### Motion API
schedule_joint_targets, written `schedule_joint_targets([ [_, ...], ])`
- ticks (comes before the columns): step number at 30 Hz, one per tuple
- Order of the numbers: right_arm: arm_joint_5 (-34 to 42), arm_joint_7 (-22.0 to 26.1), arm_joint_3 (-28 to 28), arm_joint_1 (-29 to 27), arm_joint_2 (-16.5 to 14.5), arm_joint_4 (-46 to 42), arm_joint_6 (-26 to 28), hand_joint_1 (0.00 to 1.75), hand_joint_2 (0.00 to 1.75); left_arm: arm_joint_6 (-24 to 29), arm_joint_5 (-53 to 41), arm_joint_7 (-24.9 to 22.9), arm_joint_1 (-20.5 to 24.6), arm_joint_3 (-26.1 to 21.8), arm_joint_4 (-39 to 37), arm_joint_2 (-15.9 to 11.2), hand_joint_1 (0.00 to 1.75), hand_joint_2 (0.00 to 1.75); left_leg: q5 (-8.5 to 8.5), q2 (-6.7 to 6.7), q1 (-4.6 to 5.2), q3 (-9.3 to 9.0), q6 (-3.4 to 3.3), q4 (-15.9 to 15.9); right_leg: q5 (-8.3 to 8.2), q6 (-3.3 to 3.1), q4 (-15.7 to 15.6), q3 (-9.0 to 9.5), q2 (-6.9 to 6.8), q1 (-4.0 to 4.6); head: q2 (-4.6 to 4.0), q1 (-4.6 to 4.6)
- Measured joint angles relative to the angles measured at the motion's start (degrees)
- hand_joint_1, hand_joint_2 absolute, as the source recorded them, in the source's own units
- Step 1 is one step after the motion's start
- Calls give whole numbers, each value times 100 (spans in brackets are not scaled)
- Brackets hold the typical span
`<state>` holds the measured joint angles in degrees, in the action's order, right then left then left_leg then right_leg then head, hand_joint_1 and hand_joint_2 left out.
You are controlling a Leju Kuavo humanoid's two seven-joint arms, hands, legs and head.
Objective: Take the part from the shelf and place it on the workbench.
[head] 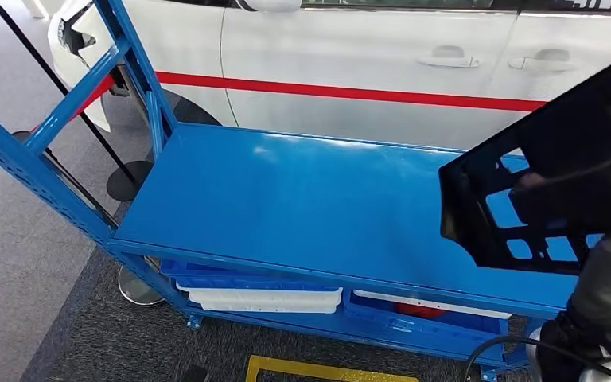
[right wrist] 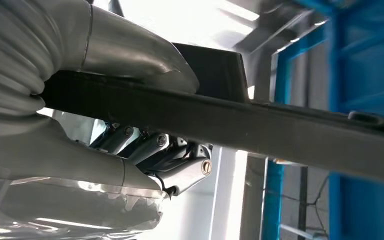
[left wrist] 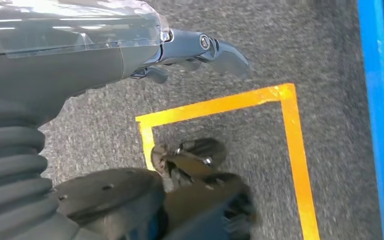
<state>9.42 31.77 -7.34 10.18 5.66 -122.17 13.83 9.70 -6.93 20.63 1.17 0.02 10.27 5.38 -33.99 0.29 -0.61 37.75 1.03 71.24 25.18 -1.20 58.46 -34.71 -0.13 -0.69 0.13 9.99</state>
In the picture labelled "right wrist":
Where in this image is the blue steel shelf rack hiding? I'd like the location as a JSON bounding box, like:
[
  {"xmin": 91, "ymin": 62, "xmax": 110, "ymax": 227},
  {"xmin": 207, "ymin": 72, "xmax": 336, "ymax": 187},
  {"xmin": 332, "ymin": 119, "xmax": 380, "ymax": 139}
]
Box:
[{"xmin": 261, "ymin": 0, "xmax": 384, "ymax": 240}]

